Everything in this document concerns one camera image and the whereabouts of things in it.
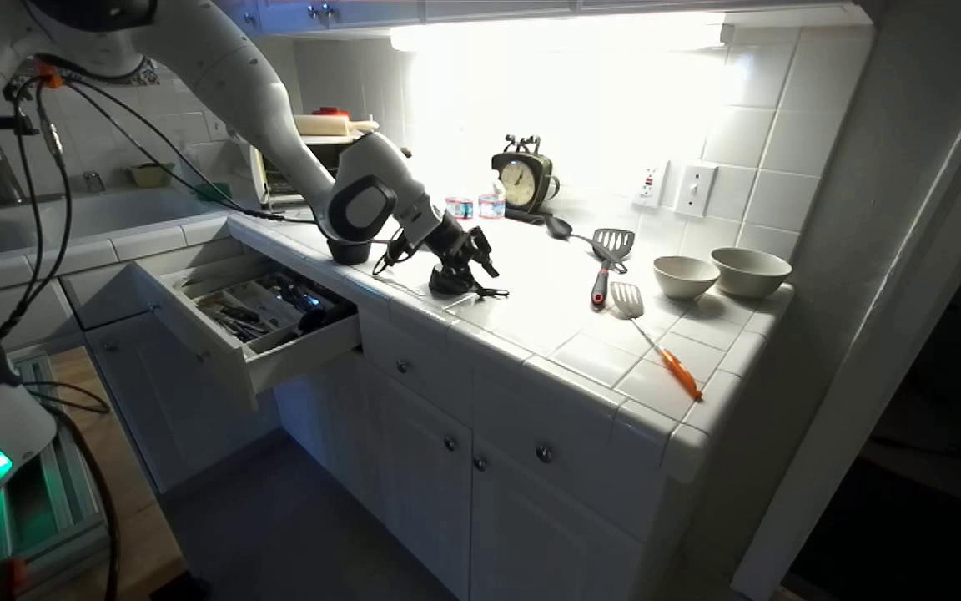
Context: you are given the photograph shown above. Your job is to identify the small teal dish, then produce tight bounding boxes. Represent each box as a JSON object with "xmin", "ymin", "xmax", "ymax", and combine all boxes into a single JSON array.
[{"xmin": 192, "ymin": 181, "xmax": 236, "ymax": 208}]

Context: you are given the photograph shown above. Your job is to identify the robot mounting stand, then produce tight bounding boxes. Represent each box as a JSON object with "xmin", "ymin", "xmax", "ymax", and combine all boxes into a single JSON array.
[{"xmin": 0, "ymin": 421, "xmax": 114, "ymax": 593}]

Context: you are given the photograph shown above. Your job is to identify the white open drawer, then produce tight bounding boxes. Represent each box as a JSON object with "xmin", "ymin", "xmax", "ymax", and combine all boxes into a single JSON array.
[{"xmin": 131, "ymin": 232, "xmax": 367, "ymax": 408}]

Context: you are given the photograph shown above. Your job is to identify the black ladle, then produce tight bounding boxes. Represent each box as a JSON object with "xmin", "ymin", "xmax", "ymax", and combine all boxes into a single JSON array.
[{"xmin": 544, "ymin": 210, "xmax": 608, "ymax": 247}]

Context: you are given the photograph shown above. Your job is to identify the white sink counter cabinet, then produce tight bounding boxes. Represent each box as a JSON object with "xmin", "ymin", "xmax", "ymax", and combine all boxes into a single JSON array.
[{"xmin": 0, "ymin": 185, "xmax": 284, "ymax": 496}]

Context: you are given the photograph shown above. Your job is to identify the under-cabinet strip light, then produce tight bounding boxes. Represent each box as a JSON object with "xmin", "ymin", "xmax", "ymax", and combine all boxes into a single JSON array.
[{"xmin": 386, "ymin": 5, "xmax": 730, "ymax": 70}]

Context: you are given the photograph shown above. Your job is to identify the black table clock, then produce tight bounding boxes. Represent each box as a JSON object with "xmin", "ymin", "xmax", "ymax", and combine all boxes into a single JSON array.
[{"xmin": 501, "ymin": 132, "xmax": 563, "ymax": 225}]

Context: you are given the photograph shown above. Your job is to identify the orange handled screwdriver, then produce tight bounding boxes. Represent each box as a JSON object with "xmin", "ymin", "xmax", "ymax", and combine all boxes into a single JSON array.
[{"xmin": 632, "ymin": 316, "xmax": 707, "ymax": 408}]

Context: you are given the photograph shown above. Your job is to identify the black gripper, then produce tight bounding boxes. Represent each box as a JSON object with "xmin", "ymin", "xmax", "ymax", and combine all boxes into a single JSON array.
[{"xmin": 420, "ymin": 212, "xmax": 504, "ymax": 291}]

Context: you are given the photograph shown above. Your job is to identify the black floor cable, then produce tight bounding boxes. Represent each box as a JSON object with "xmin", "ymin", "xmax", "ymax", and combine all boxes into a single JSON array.
[{"xmin": 8, "ymin": 360, "xmax": 128, "ymax": 601}]

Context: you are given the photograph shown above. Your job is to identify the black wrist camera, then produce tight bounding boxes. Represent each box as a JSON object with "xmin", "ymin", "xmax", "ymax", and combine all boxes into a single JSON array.
[{"xmin": 371, "ymin": 231, "xmax": 417, "ymax": 279}]

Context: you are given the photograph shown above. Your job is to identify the blue upper cabinets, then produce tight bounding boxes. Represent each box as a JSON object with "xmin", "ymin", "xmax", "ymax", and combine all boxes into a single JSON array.
[{"xmin": 210, "ymin": 0, "xmax": 877, "ymax": 28}]

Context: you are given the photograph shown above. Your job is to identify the black metal stand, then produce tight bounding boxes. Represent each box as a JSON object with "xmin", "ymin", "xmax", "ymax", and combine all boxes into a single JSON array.
[{"xmin": 0, "ymin": 110, "xmax": 43, "ymax": 210}]

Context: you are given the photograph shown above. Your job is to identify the small green bowl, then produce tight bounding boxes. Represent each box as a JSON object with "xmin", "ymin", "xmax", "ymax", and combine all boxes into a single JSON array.
[{"xmin": 128, "ymin": 161, "xmax": 175, "ymax": 189}]

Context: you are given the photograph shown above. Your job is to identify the white lower cabinets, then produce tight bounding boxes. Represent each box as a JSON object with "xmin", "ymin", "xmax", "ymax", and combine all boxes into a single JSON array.
[{"xmin": 268, "ymin": 309, "xmax": 718, "ymax": 601}]

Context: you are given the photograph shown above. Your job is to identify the orange cable strap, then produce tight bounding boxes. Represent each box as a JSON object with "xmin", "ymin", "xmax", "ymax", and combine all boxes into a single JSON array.
[{"xmin": 32, "ymin": 61, "xmax": 69, "ymax": 92}]

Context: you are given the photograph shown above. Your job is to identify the pink white carton box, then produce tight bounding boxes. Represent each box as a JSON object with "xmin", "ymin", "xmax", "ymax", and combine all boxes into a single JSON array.
[{"xmin": 441, "ymin": 192, "xmax": 481, "ymax": 223}]

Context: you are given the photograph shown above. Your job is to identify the drawer cutlery tray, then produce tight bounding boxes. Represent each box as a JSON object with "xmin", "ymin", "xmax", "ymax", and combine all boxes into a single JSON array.
[{"xmin": 179, "ymin": 268, "xmax": 338, "ymax": 352}]

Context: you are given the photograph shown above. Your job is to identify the slotted spatula red handle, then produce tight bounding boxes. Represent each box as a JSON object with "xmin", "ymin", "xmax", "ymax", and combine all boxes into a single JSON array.
[{"xmin": 583, "ymin": 223, "xmax": 640, "ymax": 316}]

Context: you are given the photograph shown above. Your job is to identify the black hanging cable bundle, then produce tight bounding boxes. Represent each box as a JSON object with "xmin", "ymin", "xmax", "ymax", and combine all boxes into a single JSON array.
[{"xmin": 0, "ymin": 62, "xmax": 76, "ymax": 348}]

